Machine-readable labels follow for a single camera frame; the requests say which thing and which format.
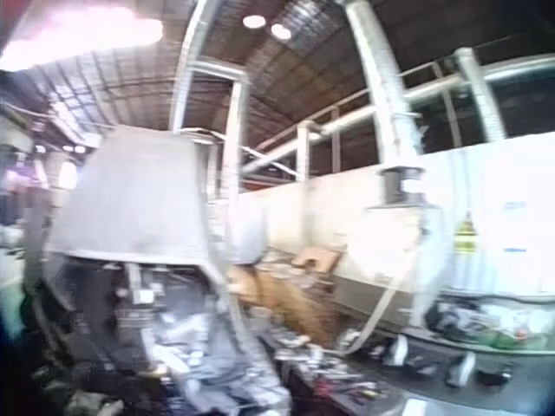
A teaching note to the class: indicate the white steel column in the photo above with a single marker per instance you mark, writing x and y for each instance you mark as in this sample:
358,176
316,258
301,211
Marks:
234,143

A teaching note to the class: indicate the white hopper machine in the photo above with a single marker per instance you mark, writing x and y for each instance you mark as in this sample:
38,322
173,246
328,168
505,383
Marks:
390,247

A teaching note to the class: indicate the large grey hooded machine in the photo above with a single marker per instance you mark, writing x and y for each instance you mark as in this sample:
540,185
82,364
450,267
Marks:
130,208

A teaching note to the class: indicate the round ceiling lamp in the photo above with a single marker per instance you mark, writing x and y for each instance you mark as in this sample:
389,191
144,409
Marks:
253,21
280,30

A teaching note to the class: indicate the yellow warning sign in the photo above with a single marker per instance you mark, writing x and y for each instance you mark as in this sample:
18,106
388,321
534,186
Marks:
465,236

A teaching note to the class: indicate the cluttered dark work table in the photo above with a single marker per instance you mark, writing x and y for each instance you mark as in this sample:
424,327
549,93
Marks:
412,368

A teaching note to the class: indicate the white partition panel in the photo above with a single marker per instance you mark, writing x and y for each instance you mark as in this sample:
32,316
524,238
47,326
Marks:
498,216

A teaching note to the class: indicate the white horizontal duct pipe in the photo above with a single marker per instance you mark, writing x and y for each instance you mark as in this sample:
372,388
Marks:
347,121

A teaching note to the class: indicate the silver ribbed duct pipe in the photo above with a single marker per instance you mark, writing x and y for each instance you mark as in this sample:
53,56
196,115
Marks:
479,99
381,95
191,60

